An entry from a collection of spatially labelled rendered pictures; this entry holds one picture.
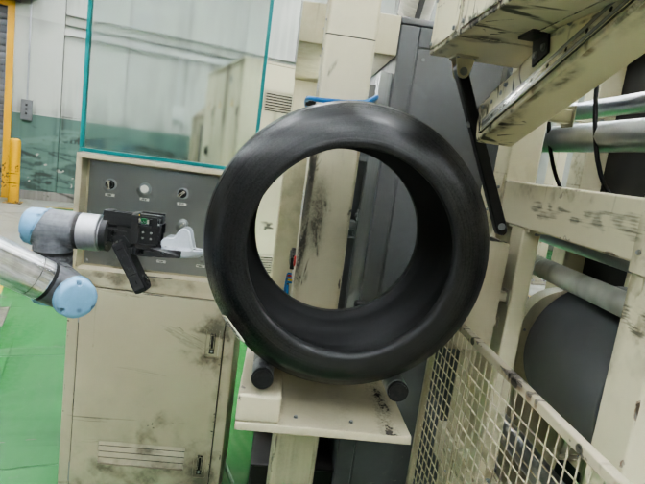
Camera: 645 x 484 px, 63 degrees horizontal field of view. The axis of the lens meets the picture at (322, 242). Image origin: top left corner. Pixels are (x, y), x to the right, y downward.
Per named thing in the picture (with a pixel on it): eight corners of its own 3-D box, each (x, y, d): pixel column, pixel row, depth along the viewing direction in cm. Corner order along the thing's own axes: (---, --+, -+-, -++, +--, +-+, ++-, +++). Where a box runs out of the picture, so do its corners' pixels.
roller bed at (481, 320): (417, 323, 159) (433, 226, 154) (464, 327, 160) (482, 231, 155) (435, 347, 139) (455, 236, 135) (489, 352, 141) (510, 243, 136)
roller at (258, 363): (274, 332, 141) (257, 330, 140) (277, 316, 140) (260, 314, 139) (271, 391, 106) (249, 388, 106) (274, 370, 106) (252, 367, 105)
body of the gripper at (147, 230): (160, 218, 104) (98, 210, 103) (157, 260, 106) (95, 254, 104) (169, 214, 112) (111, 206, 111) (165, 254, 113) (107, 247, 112)
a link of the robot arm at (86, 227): (73, 252, 104) (88, 245, 112) (97, 254, 105) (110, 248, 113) (75, 214, 103) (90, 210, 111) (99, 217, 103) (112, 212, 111)
